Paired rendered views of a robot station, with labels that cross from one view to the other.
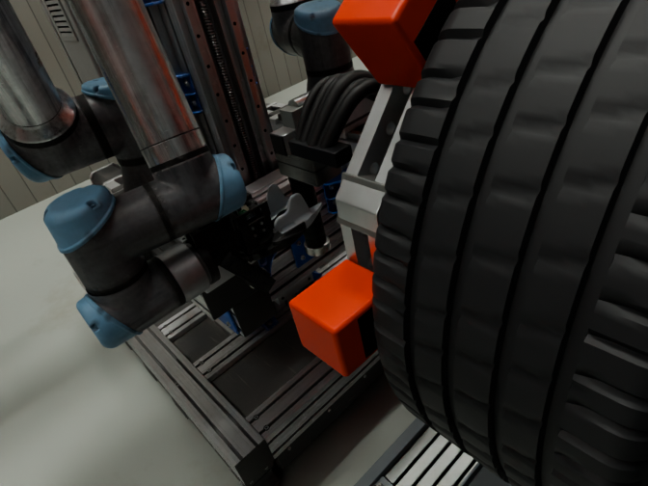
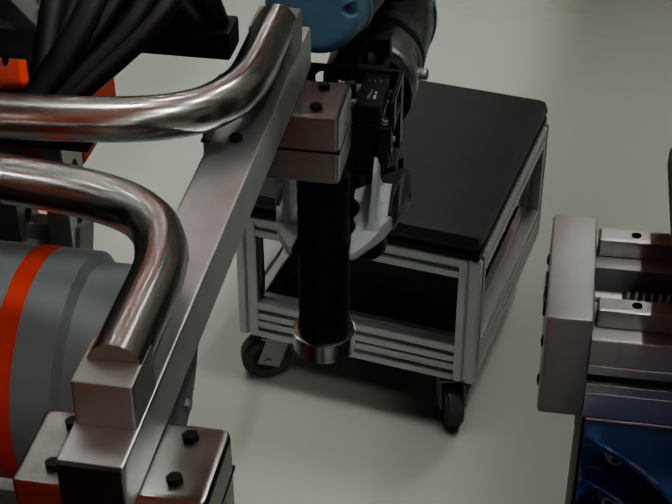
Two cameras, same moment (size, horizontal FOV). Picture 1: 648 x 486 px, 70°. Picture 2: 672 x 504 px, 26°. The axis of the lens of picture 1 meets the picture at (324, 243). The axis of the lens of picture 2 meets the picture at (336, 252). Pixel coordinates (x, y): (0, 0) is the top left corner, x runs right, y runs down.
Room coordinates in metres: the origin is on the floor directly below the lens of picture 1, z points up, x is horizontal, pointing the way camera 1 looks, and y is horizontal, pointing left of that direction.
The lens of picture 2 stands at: (1.22, -0.57, 1.40)
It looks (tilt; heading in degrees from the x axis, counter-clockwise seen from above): 35 degrees down; 134
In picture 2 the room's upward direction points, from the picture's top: straight up
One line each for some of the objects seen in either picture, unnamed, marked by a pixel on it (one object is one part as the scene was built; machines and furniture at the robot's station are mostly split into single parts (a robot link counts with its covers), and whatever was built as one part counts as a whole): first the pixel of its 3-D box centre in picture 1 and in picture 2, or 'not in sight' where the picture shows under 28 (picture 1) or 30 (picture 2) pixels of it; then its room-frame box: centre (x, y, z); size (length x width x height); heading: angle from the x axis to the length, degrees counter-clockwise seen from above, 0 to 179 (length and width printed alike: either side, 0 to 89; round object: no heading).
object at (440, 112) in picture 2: not in sight; (394, 238); (0.03, 0.78, 0.17); 0.43 x 0.36 x 0.34; 115
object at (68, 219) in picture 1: (110, 232); not in sight; (0.49, 0.24, 0.95); 0.11 x 0.08 x 0.11; 114
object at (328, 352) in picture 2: (308, 210); (323, 256); (0.65, 0.01, 0.83); 0.04 x 0.04 x 0.16
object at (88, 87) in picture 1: (126, 113); not in sight; (0.88, 0.30, 0.98); 0.13 x 0.12 x 0.14; 114
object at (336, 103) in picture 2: (307, 157); (277, 126); (0.62, -0.01, 0.93); 0.09 x 0.05 x 0.05; 34
